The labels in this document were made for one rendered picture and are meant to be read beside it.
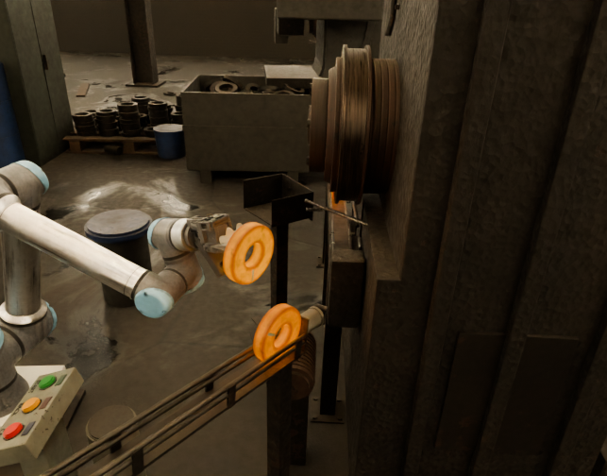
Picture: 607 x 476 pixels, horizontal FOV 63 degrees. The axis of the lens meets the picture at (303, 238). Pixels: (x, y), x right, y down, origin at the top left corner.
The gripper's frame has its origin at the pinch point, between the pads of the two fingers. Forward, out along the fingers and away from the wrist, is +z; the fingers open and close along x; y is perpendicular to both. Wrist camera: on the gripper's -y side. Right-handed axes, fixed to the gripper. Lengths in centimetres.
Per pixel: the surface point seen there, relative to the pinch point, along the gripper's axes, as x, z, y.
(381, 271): 18.7, 24.9, -12.2
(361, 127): 33.3, 15.8, 21.8
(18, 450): -55, -25, -28
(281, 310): 0.0, 6.5, -16.5
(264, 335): -6.6, 5.7, -20.2
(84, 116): 168, -369, 47
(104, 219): 41, -145, -9
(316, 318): 14.1, 4.8, -26.2
